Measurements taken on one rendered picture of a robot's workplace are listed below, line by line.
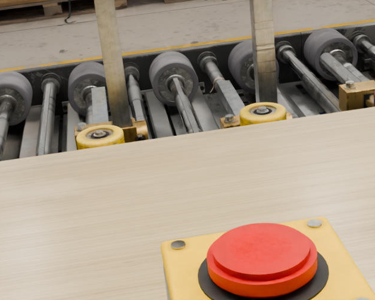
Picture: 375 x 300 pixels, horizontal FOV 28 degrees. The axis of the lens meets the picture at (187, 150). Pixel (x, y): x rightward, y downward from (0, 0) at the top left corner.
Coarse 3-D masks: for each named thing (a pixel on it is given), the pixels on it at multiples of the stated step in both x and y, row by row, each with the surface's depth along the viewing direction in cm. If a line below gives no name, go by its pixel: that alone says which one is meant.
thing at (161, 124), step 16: (368, 64) 197; (144, 96) 193; (288, 96) 179; (32, 112) 186; (160, 112) 177; (208, 112) 174; (32, 128) 177; (160, 128) 169; (208, 128) 166; (32, 144) 168
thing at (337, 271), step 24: (168, 240) 30; (192, 240) 30; (312, 240) 29; (336, 240) 29; (168, 264) 29; (192, 264) 28; (336, 264) 28; (168, 288) 28; (192, 288) 27; (216, 288) 27; (312, 288) 26; (336, 288) 26; (360, 288) 26
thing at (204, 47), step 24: (360, 24) 194; (192, 48) 190; (216, 48) 190; (0, 72) 187; (24, 72) 186; (48, 72) 187; (144, 72) 190; (288, 72) 196; (312, 72) 197; (216, 96) 192; (240, 96) 195; (312, 96) 185; (336, 96) 183; (24, 120) 190; (216, 120) 177
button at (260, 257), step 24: (216, 240) 28; (240, 240) 28; (264, 240) 27; (288, 240) 27; (216, 264) 27; (240, 264) 26; (264, 264) 26; (288, 264) 26; (312, 264) 26; (240, 288) 26; (264, 288) 25; (288, 288) 26
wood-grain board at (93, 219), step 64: (256, 128) 122; (320, 128) 120; (0, 192) 110; (64, 192) 108; (128, 192) 106; (192, 192) 104; (256, 192) 102; (320, 192) 100; (0, 256) 93; (64, 256) 92; (128, 256) 90
